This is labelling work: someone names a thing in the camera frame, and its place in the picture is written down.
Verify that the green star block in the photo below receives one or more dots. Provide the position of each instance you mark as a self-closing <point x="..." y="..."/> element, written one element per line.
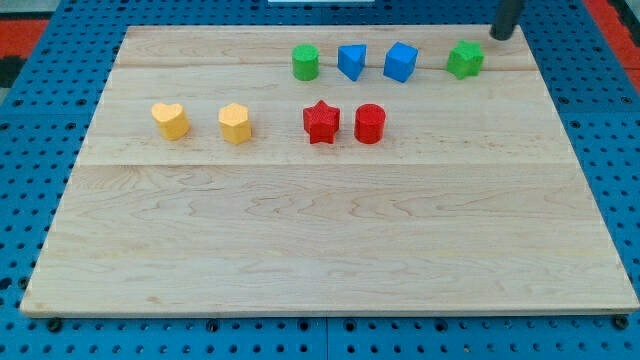
<point x="465" y="59"/>

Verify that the red cylinder block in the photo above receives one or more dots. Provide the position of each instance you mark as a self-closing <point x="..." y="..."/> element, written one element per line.
<point x="369" y="123"/>

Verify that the yellow heart block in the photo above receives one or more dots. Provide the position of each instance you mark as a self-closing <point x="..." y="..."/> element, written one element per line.
<point x="171" y="120"/>

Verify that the red star block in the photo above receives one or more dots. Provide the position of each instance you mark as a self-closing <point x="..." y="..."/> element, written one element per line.
<point x="321" y="122"/>

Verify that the blue cube block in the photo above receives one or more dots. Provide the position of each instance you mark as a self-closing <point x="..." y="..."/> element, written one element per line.
<point x="400" y="61"/>

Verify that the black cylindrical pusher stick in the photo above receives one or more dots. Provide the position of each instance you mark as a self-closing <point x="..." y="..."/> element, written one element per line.
<point x="506" y="18"/>

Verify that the blue triangle block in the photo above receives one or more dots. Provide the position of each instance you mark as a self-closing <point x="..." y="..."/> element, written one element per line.
<point x="352" y="60"/>

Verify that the yellow hexagon block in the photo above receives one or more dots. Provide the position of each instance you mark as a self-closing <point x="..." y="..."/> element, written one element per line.
<point x="234" y="123"/>

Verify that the green cylinder block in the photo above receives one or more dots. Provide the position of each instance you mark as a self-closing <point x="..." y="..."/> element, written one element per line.
<point x="305" y="62"/>

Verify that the wooden board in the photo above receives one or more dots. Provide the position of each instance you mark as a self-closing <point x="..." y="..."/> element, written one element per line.
<point x="472" y="203"/>

